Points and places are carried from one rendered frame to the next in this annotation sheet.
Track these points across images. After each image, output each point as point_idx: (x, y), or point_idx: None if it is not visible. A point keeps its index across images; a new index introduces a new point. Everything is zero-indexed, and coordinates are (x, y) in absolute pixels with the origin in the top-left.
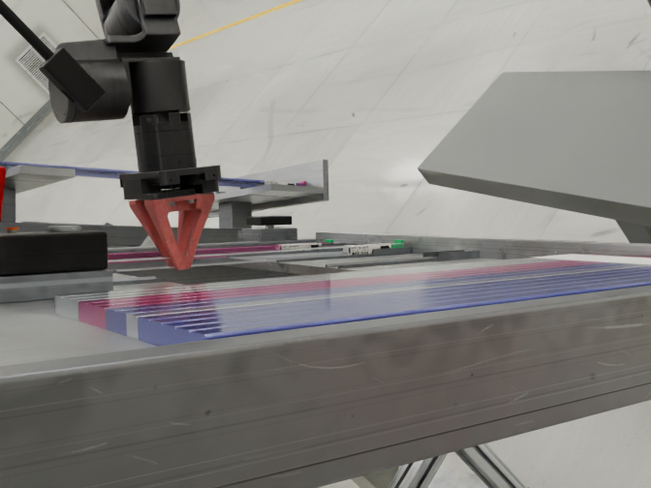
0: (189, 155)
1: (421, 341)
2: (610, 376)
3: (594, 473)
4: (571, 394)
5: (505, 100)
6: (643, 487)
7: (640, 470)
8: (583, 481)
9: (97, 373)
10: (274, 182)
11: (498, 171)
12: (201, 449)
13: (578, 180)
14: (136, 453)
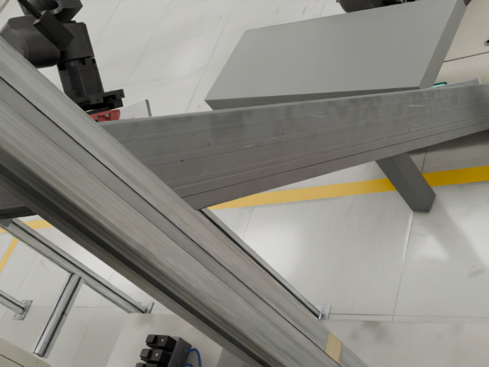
0: (100, 85)
1: (347, 106)
2: (415, 130)
3: (348, 283)
4: (402, 138)
5: (253, 46)
6: (380, 282)
7: (375, 272)
8: (342, 290)
9: (244, 111)
10: None
11: (263, 90)
12: (283, 151)
13: (319, 84)
14: (263, 150)
